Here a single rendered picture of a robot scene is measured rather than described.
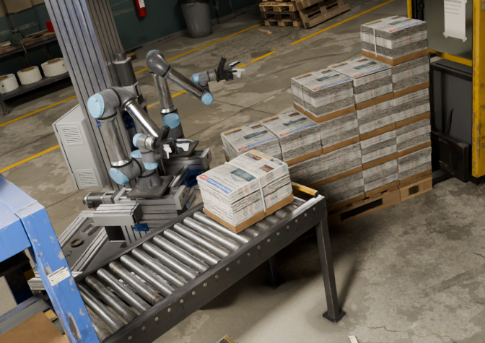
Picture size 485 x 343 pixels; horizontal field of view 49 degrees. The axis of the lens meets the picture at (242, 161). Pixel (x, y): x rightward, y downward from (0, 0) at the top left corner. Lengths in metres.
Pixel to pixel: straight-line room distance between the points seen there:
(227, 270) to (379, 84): 1.83
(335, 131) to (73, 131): 1.69
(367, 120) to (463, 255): 1.06
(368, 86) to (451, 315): 1.51
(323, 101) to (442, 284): 1.33
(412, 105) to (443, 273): 1.18
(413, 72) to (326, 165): 0.87
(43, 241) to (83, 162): 1.81
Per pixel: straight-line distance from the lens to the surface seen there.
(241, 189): 2.54
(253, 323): 3.31
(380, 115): 3.81
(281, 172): 2.67
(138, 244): 2.76
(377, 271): 3.56
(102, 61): 3.17
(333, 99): 3.57
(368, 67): 3.76
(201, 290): 2.41
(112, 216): 3.25
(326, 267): 3.02
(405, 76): 3.83
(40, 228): 1.70
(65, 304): 1.83
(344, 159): 3.75
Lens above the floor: 2.25
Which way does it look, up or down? 26 degrees down
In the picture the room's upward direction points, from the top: 12 degrees counter-clockwise
